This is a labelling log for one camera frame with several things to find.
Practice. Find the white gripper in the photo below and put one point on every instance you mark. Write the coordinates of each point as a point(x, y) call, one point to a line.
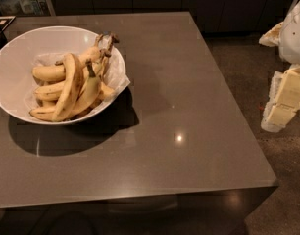
point(294, 36)

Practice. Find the curved yellow banana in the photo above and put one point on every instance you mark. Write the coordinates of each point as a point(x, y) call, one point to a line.
point(72, 84)

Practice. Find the right side yellow banana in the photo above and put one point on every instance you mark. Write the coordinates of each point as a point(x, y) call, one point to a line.
point(106, 92)

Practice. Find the middle yellow banana dark stem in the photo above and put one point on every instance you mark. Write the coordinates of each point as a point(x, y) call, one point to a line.
point(89, 92)

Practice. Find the upper left yellow banana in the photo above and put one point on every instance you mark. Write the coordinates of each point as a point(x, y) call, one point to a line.
point(56, 73)

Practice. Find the left lower yellow banana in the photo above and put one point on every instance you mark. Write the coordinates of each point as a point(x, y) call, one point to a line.
point(49, 92)

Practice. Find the bottom yellow banana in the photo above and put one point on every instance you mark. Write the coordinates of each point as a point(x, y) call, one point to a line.
point(43, 113)

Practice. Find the white bowl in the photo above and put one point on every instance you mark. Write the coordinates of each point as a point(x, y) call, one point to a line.
point(17, 59)

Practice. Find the dark tray object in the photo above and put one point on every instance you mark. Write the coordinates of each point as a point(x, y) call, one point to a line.
point(5, 21)

